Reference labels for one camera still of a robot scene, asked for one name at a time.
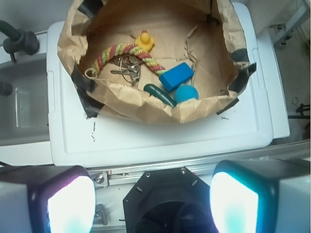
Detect yellow rubber duck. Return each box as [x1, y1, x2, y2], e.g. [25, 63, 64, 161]
[135, 30, 155, 51]

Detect multicolour twisted rope toy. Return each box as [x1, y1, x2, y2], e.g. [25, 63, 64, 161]
[84, 44, 167, 78]

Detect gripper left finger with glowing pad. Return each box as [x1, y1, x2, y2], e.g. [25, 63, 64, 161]
[0, 165, 96, 233]

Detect white plastic bin lid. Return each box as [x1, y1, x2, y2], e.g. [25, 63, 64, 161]
[47, 2, 275, 168]

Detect blue rectangular block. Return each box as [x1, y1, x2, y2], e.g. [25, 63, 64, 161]
[159, 62, 194, 92]

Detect silver key bunch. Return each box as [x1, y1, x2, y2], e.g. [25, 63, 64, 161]
[110, 55, 141, 86]

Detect blue textured ball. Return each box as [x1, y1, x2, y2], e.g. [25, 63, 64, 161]
[174, 85, 199, 103]

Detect black octagonal mount plate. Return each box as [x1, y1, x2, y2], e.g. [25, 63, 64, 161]
[123, 167, 218, 233]

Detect black clamp knob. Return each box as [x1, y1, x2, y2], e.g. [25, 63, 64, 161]
[0, 20, 40, 63]

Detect aluminium extrusion rail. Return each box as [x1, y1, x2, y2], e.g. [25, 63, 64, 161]
[87, 139, 311, 189]

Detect dark green toy cucumber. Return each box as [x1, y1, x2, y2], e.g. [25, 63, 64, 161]
[143, 83, 177, 108]

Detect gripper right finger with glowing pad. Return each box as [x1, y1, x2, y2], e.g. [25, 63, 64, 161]
[209, 159, 311, 233]

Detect crumpled brown paper bag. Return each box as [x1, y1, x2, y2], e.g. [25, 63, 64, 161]
[58, 0, 257, 123]

